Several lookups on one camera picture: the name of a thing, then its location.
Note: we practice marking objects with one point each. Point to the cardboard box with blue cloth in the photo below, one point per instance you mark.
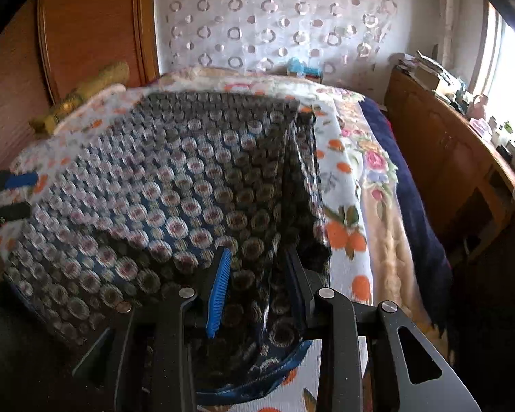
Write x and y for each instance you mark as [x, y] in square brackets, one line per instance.
[302, 68]

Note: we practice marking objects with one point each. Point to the white orange print sheet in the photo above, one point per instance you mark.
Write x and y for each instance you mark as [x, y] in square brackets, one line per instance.
[347, 206]

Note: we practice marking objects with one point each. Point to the small pink box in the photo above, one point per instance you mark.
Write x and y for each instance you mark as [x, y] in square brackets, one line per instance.
[480, 128]

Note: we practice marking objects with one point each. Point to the white wall pipe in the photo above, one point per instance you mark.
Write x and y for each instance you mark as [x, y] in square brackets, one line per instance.
[445, 13]

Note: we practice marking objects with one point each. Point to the pink figurine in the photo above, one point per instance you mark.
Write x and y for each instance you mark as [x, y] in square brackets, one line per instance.
[480, 106]

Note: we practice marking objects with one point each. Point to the long wooden cabinet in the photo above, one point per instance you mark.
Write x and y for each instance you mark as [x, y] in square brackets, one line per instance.
[437, 137]

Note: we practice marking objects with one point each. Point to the gold patterned pillow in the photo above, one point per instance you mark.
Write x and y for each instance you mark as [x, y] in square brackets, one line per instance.
[98, 79]

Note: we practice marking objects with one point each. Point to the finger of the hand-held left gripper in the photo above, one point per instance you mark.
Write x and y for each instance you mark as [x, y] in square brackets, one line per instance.
[8, 212]
[21, 179]

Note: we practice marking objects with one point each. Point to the floral bed blanket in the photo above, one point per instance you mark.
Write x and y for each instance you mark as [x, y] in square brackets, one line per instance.
[382, 167]

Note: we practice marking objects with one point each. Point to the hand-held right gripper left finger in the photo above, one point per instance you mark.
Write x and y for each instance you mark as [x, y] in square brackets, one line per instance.
[216, 292]

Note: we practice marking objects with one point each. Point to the stack of books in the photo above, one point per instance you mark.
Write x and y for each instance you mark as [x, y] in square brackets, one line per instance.
[425, 71]

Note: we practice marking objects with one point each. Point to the navy blue blanket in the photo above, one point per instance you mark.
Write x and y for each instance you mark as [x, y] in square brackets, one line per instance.
[412, 189]

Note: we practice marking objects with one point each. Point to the blue patterned garment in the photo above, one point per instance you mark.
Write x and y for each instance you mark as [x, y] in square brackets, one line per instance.
[154, 189]

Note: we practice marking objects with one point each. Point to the window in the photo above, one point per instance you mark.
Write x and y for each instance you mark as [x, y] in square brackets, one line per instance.
[510, 77]

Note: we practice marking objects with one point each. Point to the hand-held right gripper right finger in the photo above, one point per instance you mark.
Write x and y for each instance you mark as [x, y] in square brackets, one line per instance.
[298, 304]

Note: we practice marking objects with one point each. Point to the circle patterned curtain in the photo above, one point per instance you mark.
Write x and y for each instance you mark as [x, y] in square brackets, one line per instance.
[261, 13]

